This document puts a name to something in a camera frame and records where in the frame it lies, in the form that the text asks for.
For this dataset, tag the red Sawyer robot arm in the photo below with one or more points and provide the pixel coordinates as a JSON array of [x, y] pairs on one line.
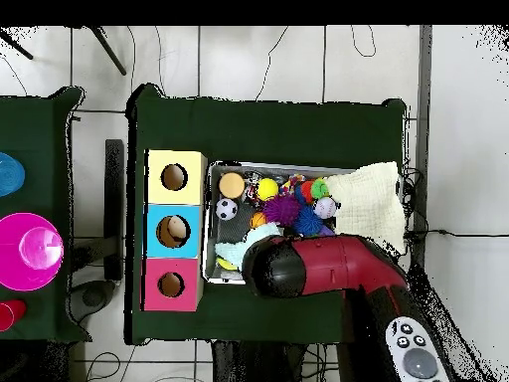
[[338, 262]]

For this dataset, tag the shallow metal mesh bin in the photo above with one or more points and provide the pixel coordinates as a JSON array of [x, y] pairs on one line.
[[230, 230]]

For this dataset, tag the wooden box with three holes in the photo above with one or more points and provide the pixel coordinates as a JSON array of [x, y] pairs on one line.
[[175, 197]]

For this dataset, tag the small orange basketball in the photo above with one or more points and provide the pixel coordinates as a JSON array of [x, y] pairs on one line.
[[258, 219]]

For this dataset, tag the smooth yellow ball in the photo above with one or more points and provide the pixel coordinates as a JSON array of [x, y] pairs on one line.
[[267, 190]]

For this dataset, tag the purple spiky ball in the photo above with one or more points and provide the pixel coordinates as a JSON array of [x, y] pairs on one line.
[[282, 209]]

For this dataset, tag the small soccer ball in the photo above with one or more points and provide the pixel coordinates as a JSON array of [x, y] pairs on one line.
[[226, 209]]

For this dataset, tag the round container with orange lid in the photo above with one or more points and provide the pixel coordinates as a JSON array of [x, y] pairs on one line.
[[232, 185]]

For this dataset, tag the mint green knitted cloth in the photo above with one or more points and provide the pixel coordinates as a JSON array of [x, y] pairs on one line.
[[230, 250]]

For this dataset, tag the blue spiky ball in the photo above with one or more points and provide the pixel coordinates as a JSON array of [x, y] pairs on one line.
[[308, 221]]

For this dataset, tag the small baseball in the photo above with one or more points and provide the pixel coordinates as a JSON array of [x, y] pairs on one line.
[[325, 207]]

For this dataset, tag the dark green table cloth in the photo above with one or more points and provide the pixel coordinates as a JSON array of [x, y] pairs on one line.
[[278, 131], [35, 119]]

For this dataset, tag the cream knitted cloth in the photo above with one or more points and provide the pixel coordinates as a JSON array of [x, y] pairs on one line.
[[370, 199]]

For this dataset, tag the black panel stand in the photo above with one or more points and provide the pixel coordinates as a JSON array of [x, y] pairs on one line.
[[114, 199]]

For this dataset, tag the grey round stand base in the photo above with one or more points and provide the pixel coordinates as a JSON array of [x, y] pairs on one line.
[[93, 296]]

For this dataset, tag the black tripod leg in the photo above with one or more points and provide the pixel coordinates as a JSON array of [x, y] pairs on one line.
[[109, 51], [16, 47]]

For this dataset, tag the magenta plastic bowl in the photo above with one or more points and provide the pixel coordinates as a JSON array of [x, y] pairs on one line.
[[16, 258]]

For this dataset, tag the blue round disc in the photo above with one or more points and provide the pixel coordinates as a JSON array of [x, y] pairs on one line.
[[10, 175]]

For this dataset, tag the red plastic cup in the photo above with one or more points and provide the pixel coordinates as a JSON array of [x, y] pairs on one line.
[[10, 314]]

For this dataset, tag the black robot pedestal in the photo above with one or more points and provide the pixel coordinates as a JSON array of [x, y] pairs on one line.
[[254, 362]]

